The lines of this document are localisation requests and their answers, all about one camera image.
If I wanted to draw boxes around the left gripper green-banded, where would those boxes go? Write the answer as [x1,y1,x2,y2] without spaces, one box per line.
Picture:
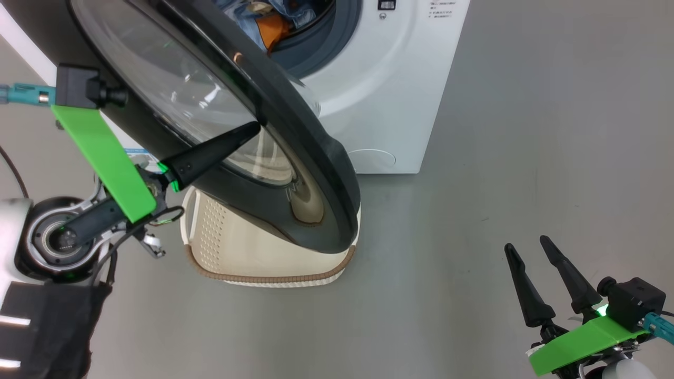
[51,105,262,224]

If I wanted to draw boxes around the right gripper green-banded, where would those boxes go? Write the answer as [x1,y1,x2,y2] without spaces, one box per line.
[503,235,651,377]

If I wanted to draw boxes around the dark round glass washer door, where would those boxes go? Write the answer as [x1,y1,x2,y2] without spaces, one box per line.
[67,0,362,254]

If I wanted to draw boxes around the cream perforated laundry basket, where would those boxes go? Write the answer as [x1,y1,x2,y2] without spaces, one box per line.
[180,184,362,288]

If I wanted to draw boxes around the grey rubber door gasket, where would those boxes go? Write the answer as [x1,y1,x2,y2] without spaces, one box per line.
[269,0,364,79]

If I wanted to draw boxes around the white front-load washing machine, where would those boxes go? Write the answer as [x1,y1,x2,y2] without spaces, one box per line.
[0,0,471,175]

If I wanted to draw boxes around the blue white energy label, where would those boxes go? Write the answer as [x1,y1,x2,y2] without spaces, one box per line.
[124,147,164,174]

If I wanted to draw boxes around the round white filter cover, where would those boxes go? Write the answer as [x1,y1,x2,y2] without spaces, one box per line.
[348,149,397,174]

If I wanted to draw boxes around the teal right camera connector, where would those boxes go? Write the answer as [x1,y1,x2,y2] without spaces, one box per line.
[643,312,674,346]

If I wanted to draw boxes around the teal camera connector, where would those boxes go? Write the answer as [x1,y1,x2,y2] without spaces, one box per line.
[0,83,51,106]
[643,312,674,346]

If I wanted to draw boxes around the thin black cable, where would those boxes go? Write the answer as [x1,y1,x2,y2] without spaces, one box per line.
[92,224,138,288]
[0,145,30,200]

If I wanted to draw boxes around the teal left camera connector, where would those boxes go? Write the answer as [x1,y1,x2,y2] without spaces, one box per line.
[0,83,51,106]

